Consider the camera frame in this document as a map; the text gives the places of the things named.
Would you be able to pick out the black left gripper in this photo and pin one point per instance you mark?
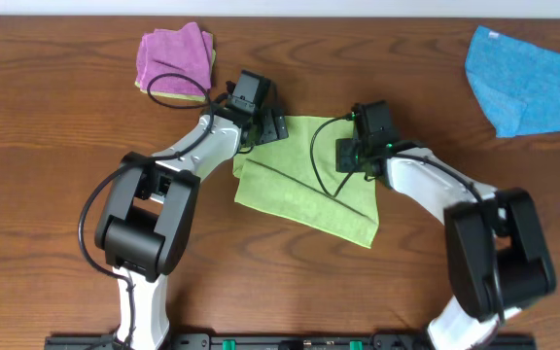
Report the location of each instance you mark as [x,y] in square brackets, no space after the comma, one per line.
[276,127]

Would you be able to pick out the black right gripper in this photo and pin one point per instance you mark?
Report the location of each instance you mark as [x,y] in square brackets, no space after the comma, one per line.
[342,151]

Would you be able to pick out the green microfibre cloth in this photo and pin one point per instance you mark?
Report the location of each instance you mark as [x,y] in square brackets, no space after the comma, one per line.
[295,179]

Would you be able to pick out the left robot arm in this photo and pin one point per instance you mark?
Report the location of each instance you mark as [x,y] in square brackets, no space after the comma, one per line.
[146,221]

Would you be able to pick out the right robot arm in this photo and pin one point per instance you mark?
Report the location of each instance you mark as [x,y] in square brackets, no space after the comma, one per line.
[497,257]

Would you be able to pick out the folded purple cloth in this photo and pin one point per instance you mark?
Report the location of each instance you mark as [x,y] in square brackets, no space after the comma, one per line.
[162,42]

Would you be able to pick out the folded light green cloth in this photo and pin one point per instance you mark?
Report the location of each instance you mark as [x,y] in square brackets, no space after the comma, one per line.
[183,96]

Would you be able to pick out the blue cloth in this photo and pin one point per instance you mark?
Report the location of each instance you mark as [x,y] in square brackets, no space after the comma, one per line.
[516,84]

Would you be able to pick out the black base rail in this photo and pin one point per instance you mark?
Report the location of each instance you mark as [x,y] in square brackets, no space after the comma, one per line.
[202,341]

